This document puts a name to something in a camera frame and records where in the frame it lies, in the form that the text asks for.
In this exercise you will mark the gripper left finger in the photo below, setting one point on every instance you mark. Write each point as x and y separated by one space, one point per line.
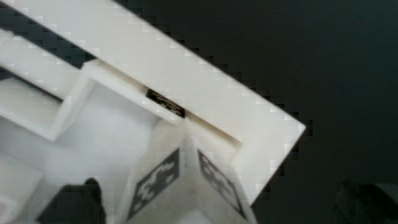
74 207

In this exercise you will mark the white L-shaped fence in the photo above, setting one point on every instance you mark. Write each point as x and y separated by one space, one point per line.
117 37

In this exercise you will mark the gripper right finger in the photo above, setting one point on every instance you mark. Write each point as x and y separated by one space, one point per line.
366 204

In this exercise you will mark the white chair seat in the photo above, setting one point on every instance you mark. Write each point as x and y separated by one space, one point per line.
76 121

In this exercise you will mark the white short chair leg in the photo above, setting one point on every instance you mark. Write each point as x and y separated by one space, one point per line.
181 188

